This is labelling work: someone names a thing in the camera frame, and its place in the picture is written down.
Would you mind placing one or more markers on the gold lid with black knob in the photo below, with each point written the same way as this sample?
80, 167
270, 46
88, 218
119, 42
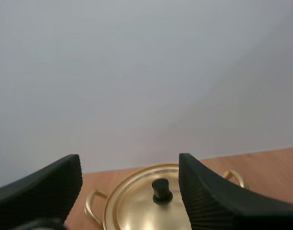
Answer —
141, 206

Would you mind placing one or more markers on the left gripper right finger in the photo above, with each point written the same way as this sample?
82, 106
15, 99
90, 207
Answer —
223, 203

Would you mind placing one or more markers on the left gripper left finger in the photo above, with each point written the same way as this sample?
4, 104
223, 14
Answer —
41, 189

